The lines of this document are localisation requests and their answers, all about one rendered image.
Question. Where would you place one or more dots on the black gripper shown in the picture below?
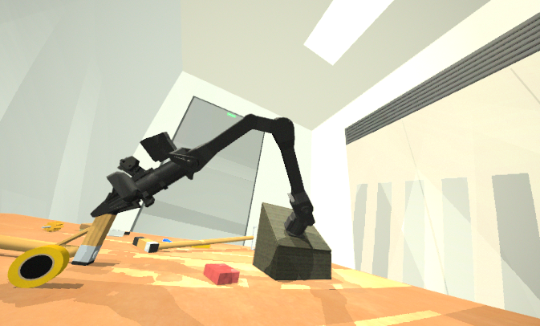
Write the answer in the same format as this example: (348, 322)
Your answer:
(126, 194)

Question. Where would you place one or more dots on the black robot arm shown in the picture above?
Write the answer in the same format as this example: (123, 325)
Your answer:
(186, 162)

